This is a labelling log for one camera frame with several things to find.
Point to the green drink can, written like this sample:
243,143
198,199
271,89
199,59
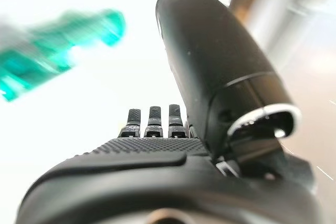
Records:
52,51

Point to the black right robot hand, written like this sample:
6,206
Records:
210,64

